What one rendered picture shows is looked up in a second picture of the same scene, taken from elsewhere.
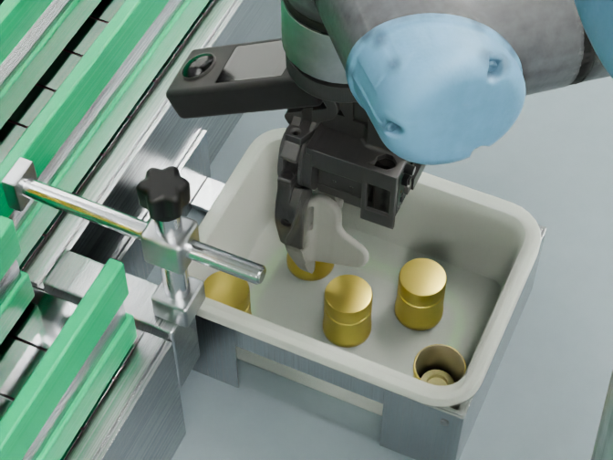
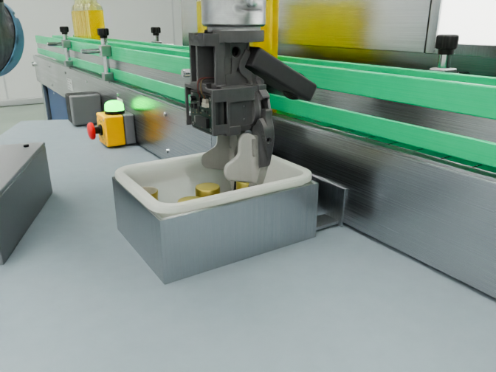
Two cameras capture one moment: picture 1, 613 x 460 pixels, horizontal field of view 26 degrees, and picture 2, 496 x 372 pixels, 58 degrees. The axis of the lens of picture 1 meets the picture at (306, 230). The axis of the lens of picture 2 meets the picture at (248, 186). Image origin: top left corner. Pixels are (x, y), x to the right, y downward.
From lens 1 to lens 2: 1.15 m
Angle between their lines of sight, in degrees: 92
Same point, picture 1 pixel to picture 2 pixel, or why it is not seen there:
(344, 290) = (209, 185)
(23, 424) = (186, 61)
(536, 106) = (306, 361)
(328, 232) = (220, 145)
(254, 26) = (404, 193)
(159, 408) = (204, 142)
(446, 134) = not seen: outside the picture
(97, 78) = (316, 77)
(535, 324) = (144, 276)
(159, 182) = not seen: hidden behind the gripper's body
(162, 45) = (353, 116)
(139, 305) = not seen: hidden behind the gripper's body
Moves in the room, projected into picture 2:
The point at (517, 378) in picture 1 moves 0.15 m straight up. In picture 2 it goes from (128, 258) to (115, 140)
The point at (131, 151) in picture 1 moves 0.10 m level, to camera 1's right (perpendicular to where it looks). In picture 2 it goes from (308, 127) to (276, 141)
